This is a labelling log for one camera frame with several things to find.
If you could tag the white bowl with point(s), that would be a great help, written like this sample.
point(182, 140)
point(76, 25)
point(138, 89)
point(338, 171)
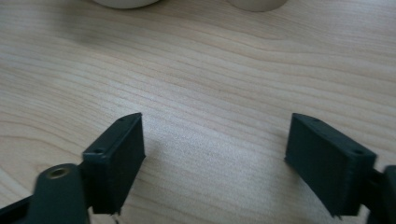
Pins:
point(126, 3)

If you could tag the white cup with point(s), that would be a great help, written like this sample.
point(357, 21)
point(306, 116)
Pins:
point(257, 4)

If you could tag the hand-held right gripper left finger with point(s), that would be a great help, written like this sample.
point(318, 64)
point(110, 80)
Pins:
point(112, 168)

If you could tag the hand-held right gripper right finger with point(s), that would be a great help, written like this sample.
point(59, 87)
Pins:
point(330, 168)

